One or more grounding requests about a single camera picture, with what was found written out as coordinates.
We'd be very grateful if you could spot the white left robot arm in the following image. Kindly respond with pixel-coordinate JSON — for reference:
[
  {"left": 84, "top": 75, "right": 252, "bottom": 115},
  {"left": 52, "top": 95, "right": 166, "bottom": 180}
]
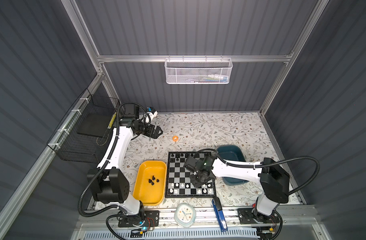
[{"left": 77, "top": 102, "right": 163, "bottom": 218}]

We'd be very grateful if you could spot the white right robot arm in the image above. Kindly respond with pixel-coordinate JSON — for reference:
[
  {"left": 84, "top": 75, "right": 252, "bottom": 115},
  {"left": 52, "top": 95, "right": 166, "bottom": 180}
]
[{"left": 184, "top": 155, "right": 290, "bottom": 219}]

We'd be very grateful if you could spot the black and white chessboard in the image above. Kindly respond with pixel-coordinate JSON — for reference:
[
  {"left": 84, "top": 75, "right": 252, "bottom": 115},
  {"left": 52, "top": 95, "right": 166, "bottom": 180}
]
[{"left": 165, "top": 152, "right": 216, "bottom": 198}]

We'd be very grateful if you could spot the teal tray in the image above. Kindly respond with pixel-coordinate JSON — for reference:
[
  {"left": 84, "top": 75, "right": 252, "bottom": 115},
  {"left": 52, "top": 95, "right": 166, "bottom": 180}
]
[{"left": 217, "top": 145, "right": 249, "bottom": 186}]

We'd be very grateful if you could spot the blue stapler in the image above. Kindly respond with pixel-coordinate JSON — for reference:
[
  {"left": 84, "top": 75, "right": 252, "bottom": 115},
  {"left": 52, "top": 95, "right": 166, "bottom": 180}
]
[{"left": 212, "top": 197, "right": 228, "bottom": 232}]

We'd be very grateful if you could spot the pale green clock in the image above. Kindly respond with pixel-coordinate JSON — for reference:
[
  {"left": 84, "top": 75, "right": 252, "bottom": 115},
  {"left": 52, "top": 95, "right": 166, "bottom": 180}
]
[{"left": 174, "top": 203, "right": 196, "bottom": 228}]

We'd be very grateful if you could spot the yellow tray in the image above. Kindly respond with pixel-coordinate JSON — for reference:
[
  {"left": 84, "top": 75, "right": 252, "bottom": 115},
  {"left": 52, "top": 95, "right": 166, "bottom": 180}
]
[{"left": 133, "top": 161, "right": 167, "bottom": 206}]

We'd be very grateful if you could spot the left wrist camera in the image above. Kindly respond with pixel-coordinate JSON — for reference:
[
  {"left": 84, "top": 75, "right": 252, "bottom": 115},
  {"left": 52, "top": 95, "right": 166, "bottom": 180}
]
[{"left": 143, "top": 107, "right": 158, "bottom": 124}]

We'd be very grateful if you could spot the black corrugated left cable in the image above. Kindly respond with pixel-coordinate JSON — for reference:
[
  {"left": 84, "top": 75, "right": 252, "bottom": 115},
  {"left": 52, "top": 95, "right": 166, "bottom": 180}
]
[{"left": 77, "top": 101, "right": 148, "bottom": 218}]

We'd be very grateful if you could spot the black corrugated cable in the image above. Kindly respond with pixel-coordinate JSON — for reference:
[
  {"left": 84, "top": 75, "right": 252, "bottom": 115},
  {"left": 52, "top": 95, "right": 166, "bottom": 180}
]
[
  {"left": 77, "top": 101, "right": 148, "bottom": 218},
  {"left": 193, "top": 148, "right": 321, "bottom": 196}
]

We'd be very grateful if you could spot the black wire basket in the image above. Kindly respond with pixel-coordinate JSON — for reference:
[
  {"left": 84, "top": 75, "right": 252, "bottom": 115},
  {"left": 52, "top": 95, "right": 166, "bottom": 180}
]
[{"left": 47, "top": 90, "right": 120, "bottom": 164}]

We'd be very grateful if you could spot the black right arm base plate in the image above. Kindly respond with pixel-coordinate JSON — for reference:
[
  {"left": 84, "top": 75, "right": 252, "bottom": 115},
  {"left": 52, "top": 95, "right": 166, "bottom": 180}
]
[{"left": 237, "top": 208, "right": 280, "bottom": 225}]

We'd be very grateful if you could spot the white wire basket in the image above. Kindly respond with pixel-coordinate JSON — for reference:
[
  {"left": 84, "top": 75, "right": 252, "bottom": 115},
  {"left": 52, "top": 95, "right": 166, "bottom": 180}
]
[{"left": 164, "top": 58, "right": 233, "bottom": 85}]

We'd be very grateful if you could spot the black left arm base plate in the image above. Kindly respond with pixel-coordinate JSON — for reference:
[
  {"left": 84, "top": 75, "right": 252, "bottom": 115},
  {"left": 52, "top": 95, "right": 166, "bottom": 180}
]
[{"left": 117, "top": 211, "right": 160, "bottom": 228}]

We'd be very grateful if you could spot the black corrugated right cable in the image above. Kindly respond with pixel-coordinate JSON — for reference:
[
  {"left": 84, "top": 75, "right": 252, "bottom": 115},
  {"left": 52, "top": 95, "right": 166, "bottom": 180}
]
[{"left": 193, "top": 148, "right": 321, "bottom": 196}]

